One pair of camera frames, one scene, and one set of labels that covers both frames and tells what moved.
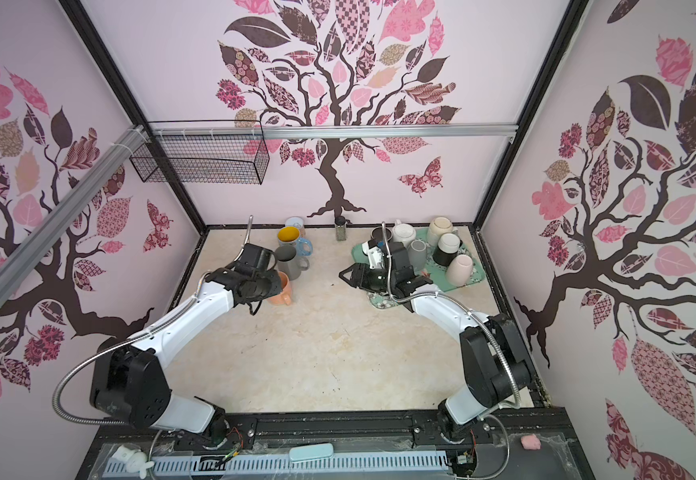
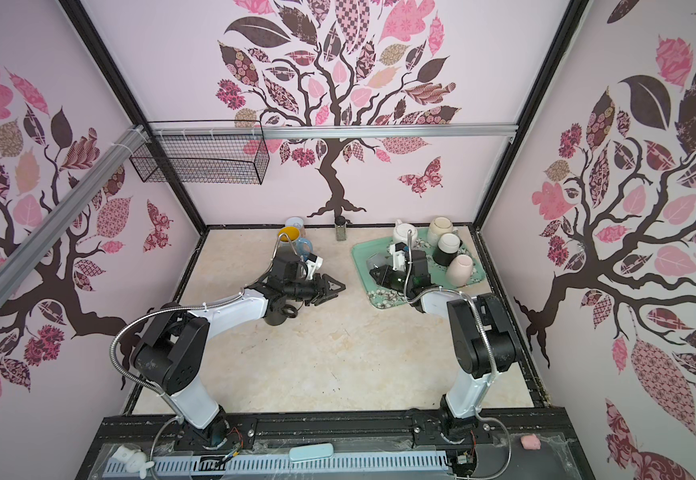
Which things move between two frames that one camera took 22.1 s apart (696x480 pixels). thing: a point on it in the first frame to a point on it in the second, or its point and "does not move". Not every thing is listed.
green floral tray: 433,271 does not move
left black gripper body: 268,285 to 303,289
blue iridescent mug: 304,247 does not move
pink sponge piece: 530,442 does not move
